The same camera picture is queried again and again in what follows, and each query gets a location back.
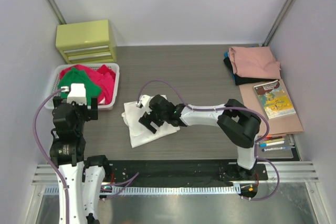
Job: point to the yellow-green drawer box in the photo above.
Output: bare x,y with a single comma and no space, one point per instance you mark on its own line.
87,42

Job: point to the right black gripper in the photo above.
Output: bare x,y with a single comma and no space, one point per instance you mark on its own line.
151,118

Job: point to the red marker pen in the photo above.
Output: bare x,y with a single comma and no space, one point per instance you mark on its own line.
269,137

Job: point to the white slotted cable duct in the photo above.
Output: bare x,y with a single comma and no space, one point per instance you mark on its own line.
153,191

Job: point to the red t shirt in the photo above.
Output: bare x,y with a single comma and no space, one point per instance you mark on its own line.
103,77

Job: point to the white printed t shirt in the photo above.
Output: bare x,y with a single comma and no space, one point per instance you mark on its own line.
142,128

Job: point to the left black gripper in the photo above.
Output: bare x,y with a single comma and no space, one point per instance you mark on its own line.
94,107

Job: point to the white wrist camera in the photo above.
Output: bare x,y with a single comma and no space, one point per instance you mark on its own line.
76,92
144,101

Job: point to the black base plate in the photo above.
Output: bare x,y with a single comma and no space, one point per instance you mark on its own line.
183,173

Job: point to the green t shirt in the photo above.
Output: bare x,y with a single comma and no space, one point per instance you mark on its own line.
74,75

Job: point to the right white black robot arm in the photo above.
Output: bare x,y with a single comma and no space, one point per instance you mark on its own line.
239,124

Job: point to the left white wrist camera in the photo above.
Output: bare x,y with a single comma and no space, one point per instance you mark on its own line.
76,92

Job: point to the brown cardboard sheet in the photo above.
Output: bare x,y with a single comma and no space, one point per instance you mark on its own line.
288,124

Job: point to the pink t shirt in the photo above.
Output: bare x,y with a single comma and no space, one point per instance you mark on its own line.
254,62

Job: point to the dark blue marker pen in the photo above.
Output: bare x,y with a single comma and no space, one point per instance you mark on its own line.
277,148

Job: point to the yellow picture book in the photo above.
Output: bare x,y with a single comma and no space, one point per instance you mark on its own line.
274,99

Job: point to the yellow marker pen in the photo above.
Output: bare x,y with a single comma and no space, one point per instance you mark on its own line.
270,141

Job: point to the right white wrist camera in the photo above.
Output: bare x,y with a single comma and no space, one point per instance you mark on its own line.
144,101

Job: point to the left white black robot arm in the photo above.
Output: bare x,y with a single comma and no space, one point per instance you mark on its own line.
79,178

